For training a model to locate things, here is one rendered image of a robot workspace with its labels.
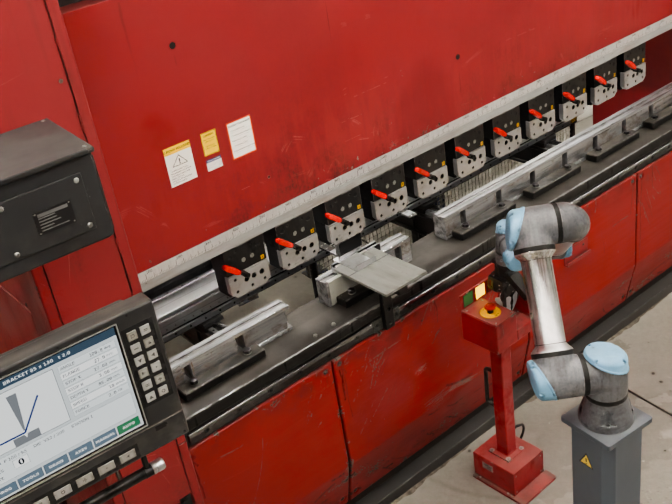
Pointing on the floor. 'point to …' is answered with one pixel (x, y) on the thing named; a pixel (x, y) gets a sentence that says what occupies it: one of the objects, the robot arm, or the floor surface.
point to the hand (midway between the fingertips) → (510, 311)
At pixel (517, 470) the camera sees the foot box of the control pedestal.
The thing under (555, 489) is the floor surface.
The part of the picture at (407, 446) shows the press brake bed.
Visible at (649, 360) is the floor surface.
